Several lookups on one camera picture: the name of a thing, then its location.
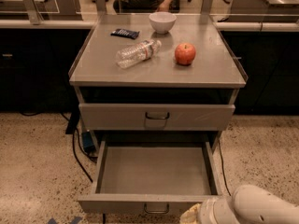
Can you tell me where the grey drawer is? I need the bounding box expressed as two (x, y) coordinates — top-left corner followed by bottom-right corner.
(78, 141), (222, 215)
(79, 104), (235, 131)

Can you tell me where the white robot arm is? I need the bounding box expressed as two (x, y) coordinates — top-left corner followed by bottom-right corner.
(179, 185), (299, 224)

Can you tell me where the grey top drawer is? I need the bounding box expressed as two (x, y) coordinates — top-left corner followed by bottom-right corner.
(79, 104), (235, 131)

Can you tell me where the grey metal drawer cabinet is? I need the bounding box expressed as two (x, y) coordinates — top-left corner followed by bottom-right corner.
(67, 13), (249, 154)

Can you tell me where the blue power box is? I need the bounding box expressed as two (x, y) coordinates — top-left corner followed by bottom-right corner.
(81, 132), (95, 153)

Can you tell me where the red apple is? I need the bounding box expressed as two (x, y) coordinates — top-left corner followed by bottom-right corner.
(175, 43), (196, 65)

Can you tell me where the clear plastic water bottle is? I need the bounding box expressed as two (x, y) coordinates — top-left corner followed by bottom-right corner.
(115, 39), (162, 69)

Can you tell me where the white ceramic bowl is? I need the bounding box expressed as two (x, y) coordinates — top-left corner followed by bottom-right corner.
(149, 12), (177, 34)

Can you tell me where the dark blue snack packet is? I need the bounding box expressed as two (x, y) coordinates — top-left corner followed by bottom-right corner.
(111, 29), (139, 39)

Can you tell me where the long counter with dark cabinets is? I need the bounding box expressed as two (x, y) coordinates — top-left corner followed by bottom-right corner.
(0, 27), (299, 115)

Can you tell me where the black floor cable right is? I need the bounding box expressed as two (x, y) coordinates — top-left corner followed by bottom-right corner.
(217, 139), (232, 197)

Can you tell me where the black floor cable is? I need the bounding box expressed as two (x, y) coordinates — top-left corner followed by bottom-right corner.
(19, 110), (107, 224)
(217, 139), (232, 197)

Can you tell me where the black floor cable left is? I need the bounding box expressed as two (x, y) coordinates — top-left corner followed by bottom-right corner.
(19, 110), (107, 224)

